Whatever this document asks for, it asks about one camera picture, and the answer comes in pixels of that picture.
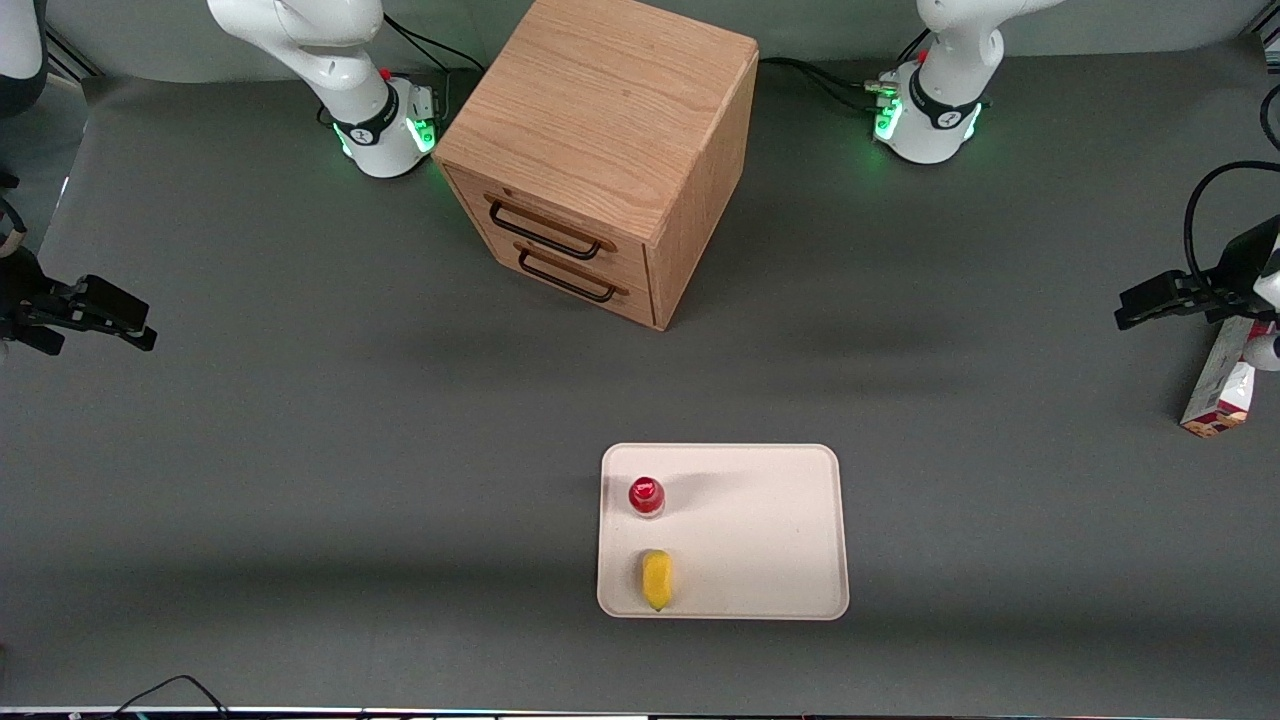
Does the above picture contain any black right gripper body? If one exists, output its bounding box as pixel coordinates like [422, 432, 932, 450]
[0, 246, 76, 357]

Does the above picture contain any wooden drawer front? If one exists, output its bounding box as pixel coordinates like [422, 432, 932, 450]
[476, 227, 657, 330]
[446, 167, 654, 294]

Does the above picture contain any beige plastic tray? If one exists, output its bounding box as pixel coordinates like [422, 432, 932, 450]
[596, 443, 851, 622]

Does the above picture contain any black arm base cable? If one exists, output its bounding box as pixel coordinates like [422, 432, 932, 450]
[758, 56, 886, 113]
[382, 13, 486, 77]

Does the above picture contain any yellow lemon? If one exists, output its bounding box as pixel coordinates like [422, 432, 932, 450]
[640, 549, 674, 612]

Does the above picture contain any black right arm base cable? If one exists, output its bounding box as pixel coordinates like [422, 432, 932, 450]
[382, 13, 486, 77]

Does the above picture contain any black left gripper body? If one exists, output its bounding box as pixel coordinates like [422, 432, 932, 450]
[1213, 220, 1280, 325]

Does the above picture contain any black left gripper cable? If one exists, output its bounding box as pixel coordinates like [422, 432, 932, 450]
[1183, 159, 1280, 301]

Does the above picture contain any black thin cable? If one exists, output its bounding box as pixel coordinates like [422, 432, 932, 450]
[98, 674, 233, 720]

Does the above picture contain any black left arm base cable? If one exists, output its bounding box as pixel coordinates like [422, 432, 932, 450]
[758, 56, 886, 113]

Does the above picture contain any wooden drawer cabinet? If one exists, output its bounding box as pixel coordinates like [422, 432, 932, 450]
[431, 0, 760, 332]

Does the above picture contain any red cookie box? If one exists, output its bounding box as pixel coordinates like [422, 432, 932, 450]
[1179, 318, 1258, 441]

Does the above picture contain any grey table mat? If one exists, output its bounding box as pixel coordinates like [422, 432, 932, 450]
[0, 38, 1280, 717]

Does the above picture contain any dark metal drawer handle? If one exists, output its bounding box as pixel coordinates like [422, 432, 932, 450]
[486, 194, 617, 262]
[514, 242, 630, 305]

